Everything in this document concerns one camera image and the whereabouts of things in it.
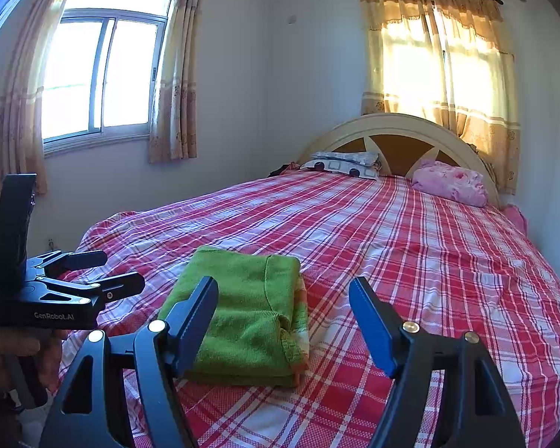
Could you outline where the pink cloth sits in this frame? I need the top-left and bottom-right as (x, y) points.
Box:
(501, 205), (528, 235)

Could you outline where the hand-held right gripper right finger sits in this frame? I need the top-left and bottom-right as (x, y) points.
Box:
(349, 276), (526, 448)

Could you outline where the yellow sheer window curtain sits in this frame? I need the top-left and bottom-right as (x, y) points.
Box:
(359, 0), (521, 195)

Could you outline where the green orange striped knit sweater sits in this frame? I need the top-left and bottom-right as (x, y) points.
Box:
(158, 246), (309, 388)

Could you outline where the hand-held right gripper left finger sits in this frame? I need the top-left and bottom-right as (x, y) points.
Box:
(40, 276), (220, 448)

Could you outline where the cream wooden headboard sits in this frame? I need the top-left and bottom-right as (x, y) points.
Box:
(296, 113), (500, 206)

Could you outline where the white patterned pillow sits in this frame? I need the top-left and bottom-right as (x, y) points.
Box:
(300, 150), (382, 180)

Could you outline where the sliding glass window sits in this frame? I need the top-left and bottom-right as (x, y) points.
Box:
(42, 0), (180, 155)

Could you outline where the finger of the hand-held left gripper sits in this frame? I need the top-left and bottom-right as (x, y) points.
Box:
(44, 271), (145, 308)
(37, 251), (108, 281)

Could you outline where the red plaid bed sheet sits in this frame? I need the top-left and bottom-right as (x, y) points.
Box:
(58, 168), (560, 448)

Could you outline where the pink pillow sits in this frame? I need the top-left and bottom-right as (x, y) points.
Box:
(411, 161), (488, 207)

